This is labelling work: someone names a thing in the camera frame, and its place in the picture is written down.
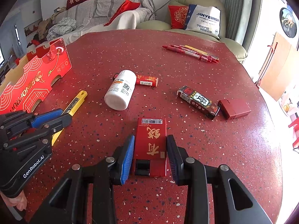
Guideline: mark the white blue tote bag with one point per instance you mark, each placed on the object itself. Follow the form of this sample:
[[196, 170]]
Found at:
[[206, 20]]

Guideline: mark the white pill bottle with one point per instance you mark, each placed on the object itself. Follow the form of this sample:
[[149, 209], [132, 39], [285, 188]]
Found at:
[[120, 92]]

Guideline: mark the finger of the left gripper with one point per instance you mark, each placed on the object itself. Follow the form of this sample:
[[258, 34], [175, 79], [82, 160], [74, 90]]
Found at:
[[22, 120], [19, 138]]

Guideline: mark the large red lighter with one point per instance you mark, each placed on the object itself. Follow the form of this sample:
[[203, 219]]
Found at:
[[150, 151]]

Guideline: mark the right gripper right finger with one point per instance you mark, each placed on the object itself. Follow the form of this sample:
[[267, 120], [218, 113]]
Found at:
[[233, 203]]

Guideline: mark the crumpled light blue cloth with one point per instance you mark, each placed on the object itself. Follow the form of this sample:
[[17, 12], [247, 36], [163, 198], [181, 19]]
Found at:
[[64, 26]]

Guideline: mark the grey striped covered sofa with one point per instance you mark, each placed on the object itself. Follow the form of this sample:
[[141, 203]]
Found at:
[[95, 16]]

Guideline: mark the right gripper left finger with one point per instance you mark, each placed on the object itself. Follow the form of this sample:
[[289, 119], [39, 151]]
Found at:
[[67, 202]]

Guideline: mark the front red pen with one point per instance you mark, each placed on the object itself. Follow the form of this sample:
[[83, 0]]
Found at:
[[194, 55]]

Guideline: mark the round black wall decoration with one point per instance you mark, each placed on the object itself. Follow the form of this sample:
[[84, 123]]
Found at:
[[288, 22]]

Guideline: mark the red gift cardboard box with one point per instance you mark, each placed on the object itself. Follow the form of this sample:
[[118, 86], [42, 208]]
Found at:
[[31, 81]]

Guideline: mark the beige armchair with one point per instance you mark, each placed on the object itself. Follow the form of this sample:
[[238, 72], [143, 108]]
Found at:
[[237, 49]]

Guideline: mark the yellow blade case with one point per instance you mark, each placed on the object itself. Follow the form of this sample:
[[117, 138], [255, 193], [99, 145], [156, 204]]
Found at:
[[71, 109]]

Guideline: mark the red pen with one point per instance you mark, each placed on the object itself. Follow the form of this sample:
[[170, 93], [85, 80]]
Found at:
[[196, 52], [194, 55]]

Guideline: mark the red slim lighter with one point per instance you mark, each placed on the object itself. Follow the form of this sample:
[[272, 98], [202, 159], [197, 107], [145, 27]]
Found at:
[[140, 79]]

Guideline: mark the small dark red box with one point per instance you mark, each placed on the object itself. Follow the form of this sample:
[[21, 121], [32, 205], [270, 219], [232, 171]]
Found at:
[[234, 108]]

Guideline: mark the yellow pen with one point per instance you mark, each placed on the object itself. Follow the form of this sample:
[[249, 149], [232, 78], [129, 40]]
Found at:
[[197, 50]]

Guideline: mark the grey curtain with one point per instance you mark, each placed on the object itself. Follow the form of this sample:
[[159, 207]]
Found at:
[[237, 19]]

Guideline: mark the person's left hand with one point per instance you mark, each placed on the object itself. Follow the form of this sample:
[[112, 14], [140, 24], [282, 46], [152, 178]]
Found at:
[[20, 202]]

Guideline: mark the dark patterned cigarette pack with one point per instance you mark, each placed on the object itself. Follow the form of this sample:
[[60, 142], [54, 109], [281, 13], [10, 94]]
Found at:
[[198, 101]]

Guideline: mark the red plastic chair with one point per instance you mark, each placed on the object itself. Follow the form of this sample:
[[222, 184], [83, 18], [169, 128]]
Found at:
[[295, 126]]

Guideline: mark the red embroidered cushion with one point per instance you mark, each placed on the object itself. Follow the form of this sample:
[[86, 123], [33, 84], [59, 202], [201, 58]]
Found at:
[[178, 16]]

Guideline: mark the wooden board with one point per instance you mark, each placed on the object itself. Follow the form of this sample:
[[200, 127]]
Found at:
[[282, 69]]

